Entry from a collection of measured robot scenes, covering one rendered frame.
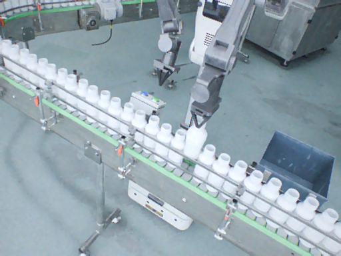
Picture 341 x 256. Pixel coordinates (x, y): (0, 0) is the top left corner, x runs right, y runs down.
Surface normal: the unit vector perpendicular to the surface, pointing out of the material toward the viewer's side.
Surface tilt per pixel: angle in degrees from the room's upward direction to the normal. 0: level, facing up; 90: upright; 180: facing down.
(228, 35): 56
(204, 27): 90
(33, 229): 0
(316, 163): 90
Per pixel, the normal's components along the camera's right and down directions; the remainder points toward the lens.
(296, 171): -0.52, 0.50
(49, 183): 0.15, -0.74
